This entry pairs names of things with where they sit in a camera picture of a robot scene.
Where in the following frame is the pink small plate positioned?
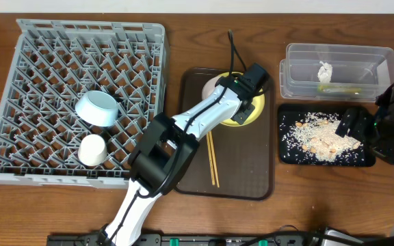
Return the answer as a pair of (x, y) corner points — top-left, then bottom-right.
(201, 76), (221, 100)

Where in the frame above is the green snack wrapper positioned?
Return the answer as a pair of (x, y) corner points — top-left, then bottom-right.
(317, 84), (362, 94)

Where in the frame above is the rice food waste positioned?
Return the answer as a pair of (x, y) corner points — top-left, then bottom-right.
(281, 111), (364, 163)

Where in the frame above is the white tissue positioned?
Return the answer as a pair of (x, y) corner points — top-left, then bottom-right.
(317, 61), (333, 83)

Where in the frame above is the light blue bowl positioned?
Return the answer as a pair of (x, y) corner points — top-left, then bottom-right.
(75, 90), (118, 127)

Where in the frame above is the white cup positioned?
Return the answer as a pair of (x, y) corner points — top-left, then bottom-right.
(78, 134), (107, 167)

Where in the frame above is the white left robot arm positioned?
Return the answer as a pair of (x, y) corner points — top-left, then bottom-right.
(96, 64), (270, 245)

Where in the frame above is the black waste tray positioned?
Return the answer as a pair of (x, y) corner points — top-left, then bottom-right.
(277, 103), (377, 168)

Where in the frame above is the yellow plate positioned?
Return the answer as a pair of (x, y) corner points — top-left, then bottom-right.
(217, 71), (266, 128)

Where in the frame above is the wooden chopstick right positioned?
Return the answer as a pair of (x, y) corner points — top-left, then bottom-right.
(211, 132), (220, 188)

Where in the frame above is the wooden chopstick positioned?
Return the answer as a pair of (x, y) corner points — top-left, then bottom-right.
(206, 131), (215, 186)
(211, 132), (220, 188)

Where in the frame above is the brown serving tray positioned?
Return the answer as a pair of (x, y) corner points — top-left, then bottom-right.
(175, 82), (276, 201)

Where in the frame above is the clear plastic bin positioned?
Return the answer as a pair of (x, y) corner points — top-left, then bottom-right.
(279, 43), (394, 103)

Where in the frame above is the wooden chopstick left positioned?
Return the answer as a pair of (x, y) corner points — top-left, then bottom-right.
(206, 131), (215, 186)

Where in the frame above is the grey dish rack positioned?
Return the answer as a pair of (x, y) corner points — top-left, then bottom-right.
(0, 19), (169, 189)

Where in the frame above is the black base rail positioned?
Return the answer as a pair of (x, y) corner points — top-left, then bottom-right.
(47, 220), (394, 246)

